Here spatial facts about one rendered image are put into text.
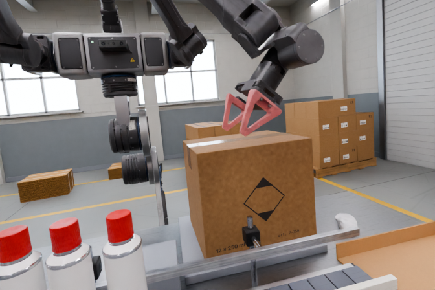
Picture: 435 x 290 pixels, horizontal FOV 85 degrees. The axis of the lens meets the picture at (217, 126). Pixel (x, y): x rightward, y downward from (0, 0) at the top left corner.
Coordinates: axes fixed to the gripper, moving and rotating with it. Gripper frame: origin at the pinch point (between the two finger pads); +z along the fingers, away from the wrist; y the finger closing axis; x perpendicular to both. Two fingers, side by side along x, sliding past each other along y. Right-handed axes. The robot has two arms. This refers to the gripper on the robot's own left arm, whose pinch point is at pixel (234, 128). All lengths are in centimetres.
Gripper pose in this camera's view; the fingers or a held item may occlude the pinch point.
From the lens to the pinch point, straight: 47.3
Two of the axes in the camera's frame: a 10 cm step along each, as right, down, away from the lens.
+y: 3.0, 0.8, -9.5
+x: 7.9, 5.4, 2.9
